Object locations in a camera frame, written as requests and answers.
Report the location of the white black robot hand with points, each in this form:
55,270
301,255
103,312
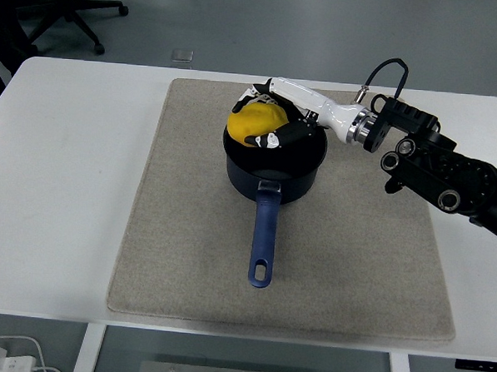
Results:
319,104

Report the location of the yellow potato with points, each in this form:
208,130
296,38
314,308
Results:
252,119

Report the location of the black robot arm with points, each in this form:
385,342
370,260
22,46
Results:
441,171

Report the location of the silver floor socket plate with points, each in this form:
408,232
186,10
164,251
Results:
183,55

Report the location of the beige fabric mat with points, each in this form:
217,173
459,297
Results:
186,253

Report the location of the black office chair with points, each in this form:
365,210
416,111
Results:
70,10

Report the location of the black table control panel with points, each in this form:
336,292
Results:
481,366

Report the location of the person in dark clothing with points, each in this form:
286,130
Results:
6,27

